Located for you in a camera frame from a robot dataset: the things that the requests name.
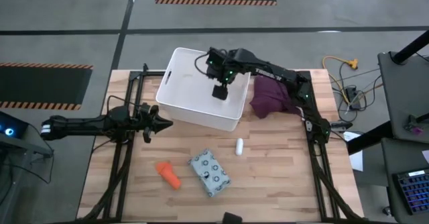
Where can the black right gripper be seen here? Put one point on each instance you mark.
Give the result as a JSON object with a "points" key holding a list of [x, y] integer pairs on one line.
{"points": [[218, 64]]}

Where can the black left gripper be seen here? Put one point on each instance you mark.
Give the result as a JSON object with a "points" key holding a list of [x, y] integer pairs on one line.
{"points": [[142, 120]]}

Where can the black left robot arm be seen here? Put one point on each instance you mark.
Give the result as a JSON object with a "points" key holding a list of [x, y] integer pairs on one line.
{"points": [[77, 125]]}

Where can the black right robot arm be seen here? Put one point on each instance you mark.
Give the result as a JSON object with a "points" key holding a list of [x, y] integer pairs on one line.
{"points": [[278, 74]]}

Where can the white plastic basket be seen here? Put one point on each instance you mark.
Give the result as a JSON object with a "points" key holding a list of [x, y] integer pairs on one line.
{"points": [[187, 93]]}

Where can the purple cloth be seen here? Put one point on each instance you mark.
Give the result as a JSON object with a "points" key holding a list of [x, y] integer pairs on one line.
{"points": [[268, 98]]}

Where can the orange toy carrot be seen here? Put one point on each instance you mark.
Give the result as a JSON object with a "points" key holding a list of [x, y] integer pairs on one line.
{"points": [[167, 174]]}

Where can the small white bottle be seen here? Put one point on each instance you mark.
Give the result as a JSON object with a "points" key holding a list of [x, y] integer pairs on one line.
{"points": [[239, 147]]}

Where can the patterned light blue box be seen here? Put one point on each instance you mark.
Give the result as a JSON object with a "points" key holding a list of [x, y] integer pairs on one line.
{"points": [[209, 173]]}

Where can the small black object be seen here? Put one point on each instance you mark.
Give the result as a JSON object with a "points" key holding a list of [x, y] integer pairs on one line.
{"points": [[232, 218]]}

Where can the black power strip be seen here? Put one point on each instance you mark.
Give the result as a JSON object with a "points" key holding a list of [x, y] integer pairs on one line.
{"points": [[352, 96]]}

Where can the grey stand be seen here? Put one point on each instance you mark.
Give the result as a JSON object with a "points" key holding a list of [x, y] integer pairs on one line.
{"points": [[20, 147]]}

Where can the black computer with blue light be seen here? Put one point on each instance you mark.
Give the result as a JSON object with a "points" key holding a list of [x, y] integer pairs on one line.
{"points": [[10, 126]]}

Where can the black bar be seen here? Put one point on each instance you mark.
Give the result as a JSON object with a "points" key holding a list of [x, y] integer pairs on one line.
{"points": [[372, 137]]}

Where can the grey desk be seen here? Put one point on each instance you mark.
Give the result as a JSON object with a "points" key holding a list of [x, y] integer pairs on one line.
{"points": [[390, 160], [402, 93]]}

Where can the black pole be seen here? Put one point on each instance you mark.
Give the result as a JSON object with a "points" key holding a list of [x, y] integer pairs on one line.
{"points": [[410, 48]]}

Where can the small purple object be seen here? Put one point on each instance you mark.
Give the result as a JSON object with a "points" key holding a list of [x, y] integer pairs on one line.
{"points": [[417, 130]]}

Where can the black keyboard with blue keys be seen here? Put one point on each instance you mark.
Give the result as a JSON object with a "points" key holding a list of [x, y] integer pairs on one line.
{"points": [[414, 190]]}

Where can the black left frame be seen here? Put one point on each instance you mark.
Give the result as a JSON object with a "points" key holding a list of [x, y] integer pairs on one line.
{"points": [[118, 170]]}

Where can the black frame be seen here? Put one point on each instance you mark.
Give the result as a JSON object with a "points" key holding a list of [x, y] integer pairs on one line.
{"points": [[315, 183], [118, 170]]}

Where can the black right frame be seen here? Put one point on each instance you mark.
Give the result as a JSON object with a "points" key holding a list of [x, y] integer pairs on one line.
{"points": [[315, 183]]}

